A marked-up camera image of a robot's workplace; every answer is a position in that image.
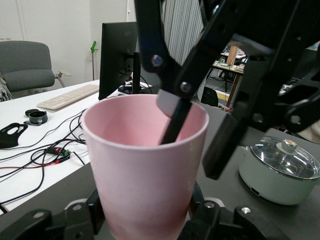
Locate small circuit board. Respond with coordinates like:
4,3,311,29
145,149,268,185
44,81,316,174
44,145,73,161

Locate thin red wire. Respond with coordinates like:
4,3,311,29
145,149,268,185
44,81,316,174
0,159,62,172

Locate black face mask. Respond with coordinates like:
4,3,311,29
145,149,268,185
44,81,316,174
0,122,29,150

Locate pink plastic cup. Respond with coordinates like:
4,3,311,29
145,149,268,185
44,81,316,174
82,94,210,240

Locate pale green cooking pot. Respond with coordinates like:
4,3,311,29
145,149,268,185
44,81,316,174
238,136,320,206

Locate grey striped curtain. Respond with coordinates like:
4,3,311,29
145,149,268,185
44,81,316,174
159,0,208,66

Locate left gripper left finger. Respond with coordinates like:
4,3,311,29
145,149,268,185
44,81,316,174
0,187,106,240

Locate grey office chair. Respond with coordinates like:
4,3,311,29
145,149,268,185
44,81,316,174
0,40,73,96

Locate green tipped stick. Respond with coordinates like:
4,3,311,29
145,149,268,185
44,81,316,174
90,40,99,81

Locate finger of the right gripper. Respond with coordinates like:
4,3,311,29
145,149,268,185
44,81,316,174
134,0,234,146
201,46,320,181

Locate glass lid with tan knob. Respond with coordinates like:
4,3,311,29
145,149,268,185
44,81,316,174
249,136,320,181

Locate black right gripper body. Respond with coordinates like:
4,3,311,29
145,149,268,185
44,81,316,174
207,0,320,55

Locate black cylindrical ring case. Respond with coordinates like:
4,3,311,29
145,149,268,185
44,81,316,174
23,111,49,127

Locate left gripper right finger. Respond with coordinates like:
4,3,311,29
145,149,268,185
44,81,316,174
178,181,291,240

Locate black computer monitor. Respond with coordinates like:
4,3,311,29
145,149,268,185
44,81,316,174
98,21,154,101

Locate black desk cables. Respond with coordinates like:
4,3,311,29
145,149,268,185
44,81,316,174
0,108,88,214

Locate beige computer keyboard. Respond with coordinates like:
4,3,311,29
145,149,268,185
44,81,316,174
36,83,100,112

